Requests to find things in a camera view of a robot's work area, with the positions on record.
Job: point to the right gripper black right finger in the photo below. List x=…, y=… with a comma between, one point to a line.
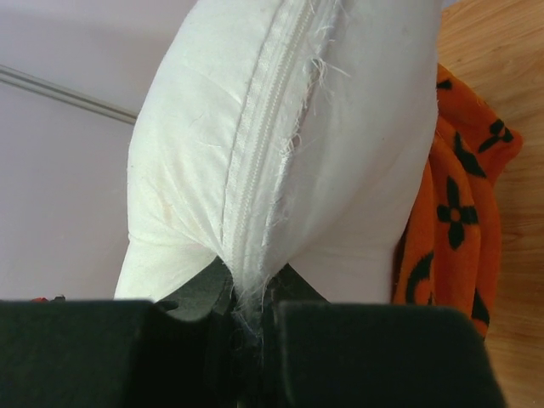
x=320, y=354

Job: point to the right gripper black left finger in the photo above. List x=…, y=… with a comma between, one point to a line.
x=60, y=353

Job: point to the orange flower-pattern pillowcase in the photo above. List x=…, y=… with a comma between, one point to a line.
x=450, y=253

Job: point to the white pillow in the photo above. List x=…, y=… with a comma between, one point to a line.
x=283, y=133

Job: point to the aluminium rail frame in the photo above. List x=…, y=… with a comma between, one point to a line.
x=67, y=96

